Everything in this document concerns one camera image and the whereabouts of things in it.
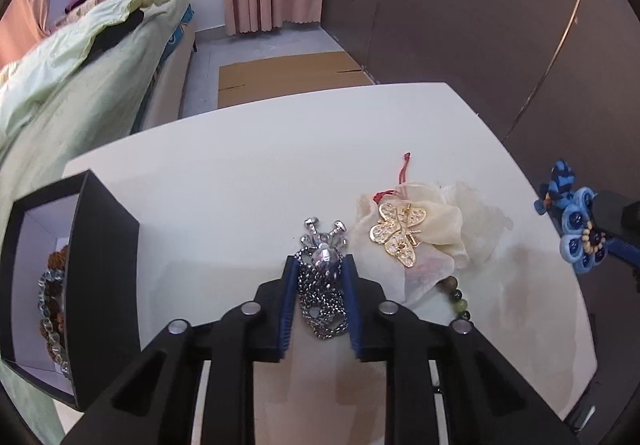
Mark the gold butterfly brooch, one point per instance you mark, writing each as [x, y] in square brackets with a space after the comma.
[396, 230]

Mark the bed with green sheet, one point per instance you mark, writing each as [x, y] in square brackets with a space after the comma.
[97, 104]

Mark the blue fabric flower ornament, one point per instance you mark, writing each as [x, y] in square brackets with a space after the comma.
[582, 243]

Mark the light green quilt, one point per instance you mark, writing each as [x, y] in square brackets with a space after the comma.
[27, 83]

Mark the black jewelry box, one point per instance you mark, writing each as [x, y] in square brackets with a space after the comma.
[69, 321]

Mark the cream organza pouch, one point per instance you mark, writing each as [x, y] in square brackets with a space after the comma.
[460, 233]

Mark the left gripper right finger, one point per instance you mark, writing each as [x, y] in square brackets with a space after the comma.
[443, 377]

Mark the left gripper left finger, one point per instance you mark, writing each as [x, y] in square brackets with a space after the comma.
[153, 400]

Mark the flat cardboard sheet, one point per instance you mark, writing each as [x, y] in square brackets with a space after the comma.
[243, 83]

